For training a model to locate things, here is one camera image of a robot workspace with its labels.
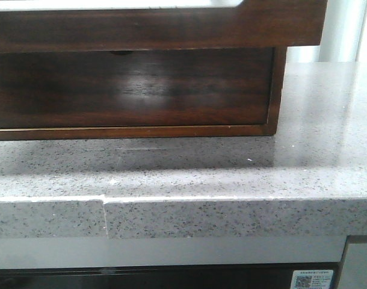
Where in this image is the dark under-counter appliance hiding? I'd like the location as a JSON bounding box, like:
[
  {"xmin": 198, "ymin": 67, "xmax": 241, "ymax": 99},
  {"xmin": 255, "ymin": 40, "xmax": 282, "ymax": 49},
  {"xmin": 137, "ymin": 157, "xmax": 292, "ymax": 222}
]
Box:
[{"xmin": 0, "ymin": 263, "xmax": 339, "ymax": 288}]

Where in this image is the wooden drawer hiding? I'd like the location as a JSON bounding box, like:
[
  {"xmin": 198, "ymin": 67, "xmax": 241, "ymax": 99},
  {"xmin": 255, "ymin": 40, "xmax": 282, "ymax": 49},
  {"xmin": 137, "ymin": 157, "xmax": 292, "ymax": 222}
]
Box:
[
  {"xmin": 0, "ymin": 1, "xmax": 327, "ymax": 53},
  {"xmin": 0, "ymin": 48, "xmax": 276, "ymax": 130}
]

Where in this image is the white plastic organizer tray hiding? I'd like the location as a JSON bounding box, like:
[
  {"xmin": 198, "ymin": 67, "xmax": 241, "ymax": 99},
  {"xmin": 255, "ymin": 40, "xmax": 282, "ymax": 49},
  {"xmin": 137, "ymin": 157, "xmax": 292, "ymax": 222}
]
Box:
[{"xmin": 0, "ymin": 0, "xmax": 242, "ymax": 11}]

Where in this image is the dark wooden drawer cabinet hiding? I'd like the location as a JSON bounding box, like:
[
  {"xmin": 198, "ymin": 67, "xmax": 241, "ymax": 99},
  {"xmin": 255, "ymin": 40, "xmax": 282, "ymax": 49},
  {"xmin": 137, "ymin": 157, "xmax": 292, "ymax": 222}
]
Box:
[{"xmin": 0, "ymin": 46, "xmax": 289, "ymax": 141}]

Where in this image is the grey pleated curtain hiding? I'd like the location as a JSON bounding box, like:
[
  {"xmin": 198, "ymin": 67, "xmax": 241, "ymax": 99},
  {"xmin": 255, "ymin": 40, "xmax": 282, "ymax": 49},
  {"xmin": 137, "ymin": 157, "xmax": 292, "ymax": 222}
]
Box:
[{"xmin": 286, "ymin": 1, "xmax": 367, "ymax": 63}]

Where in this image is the white cabinet panel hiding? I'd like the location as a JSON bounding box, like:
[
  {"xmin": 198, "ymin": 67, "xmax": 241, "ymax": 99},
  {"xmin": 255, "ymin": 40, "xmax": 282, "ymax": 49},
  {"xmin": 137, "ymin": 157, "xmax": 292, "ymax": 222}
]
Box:
[{"xmin": 338, "ymin": 236, "xmax": 367, "ymax": 288}]

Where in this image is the white QR code sticker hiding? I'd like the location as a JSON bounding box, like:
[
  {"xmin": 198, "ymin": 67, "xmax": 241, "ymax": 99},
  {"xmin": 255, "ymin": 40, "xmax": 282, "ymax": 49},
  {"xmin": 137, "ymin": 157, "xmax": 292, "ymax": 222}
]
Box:
[{"xmin": 291, "ymin": 270, "xmax": 334, "ymax": 289}]

